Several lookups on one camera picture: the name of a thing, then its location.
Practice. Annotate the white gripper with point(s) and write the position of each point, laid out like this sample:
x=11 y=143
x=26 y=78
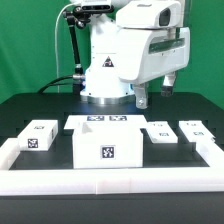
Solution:
x=144 y=55

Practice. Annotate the white small panel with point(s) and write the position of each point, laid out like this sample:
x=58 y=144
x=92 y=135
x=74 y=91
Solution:
x=194 y=130
x=161 y=132

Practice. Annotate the white cabinet box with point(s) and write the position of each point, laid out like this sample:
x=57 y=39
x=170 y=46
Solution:
x=105 y=146

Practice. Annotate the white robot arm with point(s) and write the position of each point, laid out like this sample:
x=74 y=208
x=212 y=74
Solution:
x=106 y=18

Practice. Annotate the white flat tagged panel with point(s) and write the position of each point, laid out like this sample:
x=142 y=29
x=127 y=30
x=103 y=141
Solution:
x=106 y=120

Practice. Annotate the white small tagged box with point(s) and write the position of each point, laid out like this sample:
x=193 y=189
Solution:
x=38 y=135

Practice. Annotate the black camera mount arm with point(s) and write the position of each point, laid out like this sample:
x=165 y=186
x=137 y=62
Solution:
x=72 y=22

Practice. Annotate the white U-shaped frame fence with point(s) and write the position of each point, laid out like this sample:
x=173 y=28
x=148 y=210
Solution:
x=103 y=181

